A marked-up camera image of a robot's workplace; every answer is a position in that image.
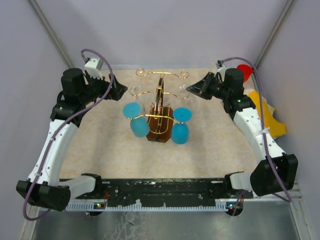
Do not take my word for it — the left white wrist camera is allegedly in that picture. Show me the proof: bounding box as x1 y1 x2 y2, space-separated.
84 58 104 80

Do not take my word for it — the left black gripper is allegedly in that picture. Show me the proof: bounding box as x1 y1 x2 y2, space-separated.
79 70 127 105

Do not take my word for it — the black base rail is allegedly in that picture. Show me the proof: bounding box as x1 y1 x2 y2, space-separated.
32 177 301 217

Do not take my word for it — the right aluminium corner post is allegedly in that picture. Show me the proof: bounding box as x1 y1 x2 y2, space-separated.
254 0 296 69

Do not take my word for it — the clear wine glass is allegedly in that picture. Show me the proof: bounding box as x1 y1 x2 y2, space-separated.
178 84 196 109
128 81 144 104

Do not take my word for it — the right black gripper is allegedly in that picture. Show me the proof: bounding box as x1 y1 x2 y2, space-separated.
186 72 229 101

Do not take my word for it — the blue wine glass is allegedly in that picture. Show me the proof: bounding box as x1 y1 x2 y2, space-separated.
170 107 192 145
122 102 150 138

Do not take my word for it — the red plastic wine glass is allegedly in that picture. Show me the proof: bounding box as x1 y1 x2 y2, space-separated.
237 64 253 83

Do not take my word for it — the patterned yellow cloth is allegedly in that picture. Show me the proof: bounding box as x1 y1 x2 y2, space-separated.
244 88 287 139

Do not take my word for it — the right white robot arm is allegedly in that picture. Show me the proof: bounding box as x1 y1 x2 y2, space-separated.
186 68 298 198

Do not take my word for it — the left aluminium corner post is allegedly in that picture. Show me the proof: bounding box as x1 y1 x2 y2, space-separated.
27 0 74 68

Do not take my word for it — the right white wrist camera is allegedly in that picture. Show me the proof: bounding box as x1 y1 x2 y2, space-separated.
215 60 227 77

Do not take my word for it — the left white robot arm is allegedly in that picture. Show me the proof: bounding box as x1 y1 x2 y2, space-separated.
16 68 128 212

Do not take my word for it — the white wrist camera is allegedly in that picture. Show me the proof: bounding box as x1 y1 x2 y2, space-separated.
84 58 104 80
215 60 227 77

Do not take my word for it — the gold wire glass rack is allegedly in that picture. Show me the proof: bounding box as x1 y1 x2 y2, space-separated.
135 68 189 143

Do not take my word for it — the aluminium corner post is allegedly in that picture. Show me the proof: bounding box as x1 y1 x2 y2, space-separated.
27 0 74 68
254 0 296 69

